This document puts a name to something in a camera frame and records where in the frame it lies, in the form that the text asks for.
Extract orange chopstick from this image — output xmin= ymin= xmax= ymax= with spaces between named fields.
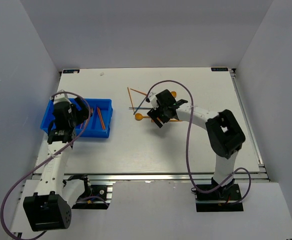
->
xmin=130 ymin=88 xmax=147 ymax=96
xmin=127 ymin=87 xmax=135 ymax=115

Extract right black corner label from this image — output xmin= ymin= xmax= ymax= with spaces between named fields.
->
xmin=210 ymin=67 xmax=229 ymax=72

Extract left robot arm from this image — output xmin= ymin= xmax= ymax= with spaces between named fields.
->
xmin=23 ymin=93 xmax=92 ymax=232

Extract red-orange plastic knife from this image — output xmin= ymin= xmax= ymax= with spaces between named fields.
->
xmin=96 ymin=107 xmax=105 ymax=130

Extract blue chopstick diagonal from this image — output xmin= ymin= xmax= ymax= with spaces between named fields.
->
xmin=133 ymin=96 xmax=147 ymax=115

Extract blue chopstick horizontal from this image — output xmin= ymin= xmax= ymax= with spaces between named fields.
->
xmin=128 ymin=107 xmax=152 ymax=111

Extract yellow-orange plastic knife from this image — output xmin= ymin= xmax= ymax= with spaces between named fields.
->
xmin=97 ymin=107 xmax=106 ymax=131

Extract orange chopstick top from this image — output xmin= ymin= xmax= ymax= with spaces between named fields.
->
xmin=130 ymin=88 xmax=147 ymax=96

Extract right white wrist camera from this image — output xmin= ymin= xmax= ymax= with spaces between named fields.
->
xmin=145 ymin=91 xmax=157 ymax=103

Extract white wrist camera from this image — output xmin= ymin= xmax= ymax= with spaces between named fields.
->
xmin=50 ymin=92 xmax=71 ymax=105
xmin=145 ymin=91 xmax=157 ymax=103

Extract orange spoon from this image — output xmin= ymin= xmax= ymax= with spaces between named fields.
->
xmin=134 ymin=113 xmax=150 ymax=121
xmin=171 ymin=91 xmax=177 ymax=98

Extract orange chopstick left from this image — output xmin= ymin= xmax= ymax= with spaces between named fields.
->
xmin=127 ymin=87 xmax=135 ymax=115

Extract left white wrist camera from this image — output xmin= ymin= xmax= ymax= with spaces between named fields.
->
xmin=50 ymin=92 xmax=71 ymax=105

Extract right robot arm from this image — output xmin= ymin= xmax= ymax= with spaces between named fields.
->
xmin=145 ymin=89 xmax=246 ymax=200

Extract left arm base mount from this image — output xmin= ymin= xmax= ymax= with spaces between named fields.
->
xmin=62 ymin=174 xmax=110 ymax=210

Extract blue plastic divided bin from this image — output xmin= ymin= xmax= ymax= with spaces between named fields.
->
xmin=40 ymin=98 xmax=113 ymax=138

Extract left black corner label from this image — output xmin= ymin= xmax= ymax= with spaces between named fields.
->
xmin=62 ymin=69 xmax=80 ymax=74

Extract black corner label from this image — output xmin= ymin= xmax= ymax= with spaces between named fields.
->
xmin=210 ymin=67 xmax=229 ymax=72
xmin=62 ymin=69 xmax=80 ymax=74

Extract yellow-orange plastic fork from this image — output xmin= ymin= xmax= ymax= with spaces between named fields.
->
xmin=151 ymin=119 xmax=183 ymax=124

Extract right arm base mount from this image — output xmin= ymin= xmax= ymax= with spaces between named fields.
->
xmin=191 ymin=184 xmax=244 ymax=213

